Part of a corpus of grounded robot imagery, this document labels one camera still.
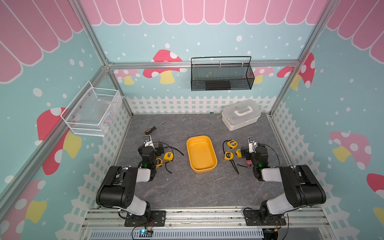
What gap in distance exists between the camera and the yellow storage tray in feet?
3.06

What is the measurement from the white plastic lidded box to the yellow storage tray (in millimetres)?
208

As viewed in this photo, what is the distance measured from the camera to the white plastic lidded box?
1065 millimetres
